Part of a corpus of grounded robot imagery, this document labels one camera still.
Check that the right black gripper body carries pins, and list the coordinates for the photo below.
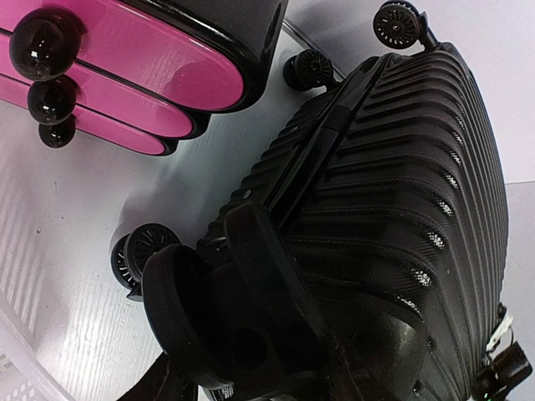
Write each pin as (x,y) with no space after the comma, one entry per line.
(508,370)

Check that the black ribbed hard-shell suitcase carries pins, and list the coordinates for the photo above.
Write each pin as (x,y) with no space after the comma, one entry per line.
(363,256)

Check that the black pink three-drawer organizer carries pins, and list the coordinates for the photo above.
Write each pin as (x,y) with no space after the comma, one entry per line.
(143,75)

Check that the white perforated plastic basket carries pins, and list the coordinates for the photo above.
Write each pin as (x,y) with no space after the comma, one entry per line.
(20,353)

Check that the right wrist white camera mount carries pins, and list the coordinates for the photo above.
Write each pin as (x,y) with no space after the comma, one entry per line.
(505,320)

